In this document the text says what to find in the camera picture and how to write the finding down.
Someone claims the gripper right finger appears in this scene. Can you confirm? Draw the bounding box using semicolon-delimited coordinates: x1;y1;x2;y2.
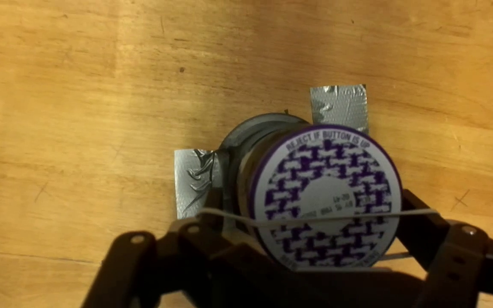
394;188;493;308

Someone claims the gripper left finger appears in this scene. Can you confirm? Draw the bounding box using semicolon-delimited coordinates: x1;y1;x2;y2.
82;188;268;308

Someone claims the jar with purple white lid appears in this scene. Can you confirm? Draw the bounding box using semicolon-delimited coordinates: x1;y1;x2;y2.
219;112;404;272

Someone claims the piece of silver duct tape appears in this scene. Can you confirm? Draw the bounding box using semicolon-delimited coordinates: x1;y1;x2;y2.
173;148;230;221
309;84;369;136

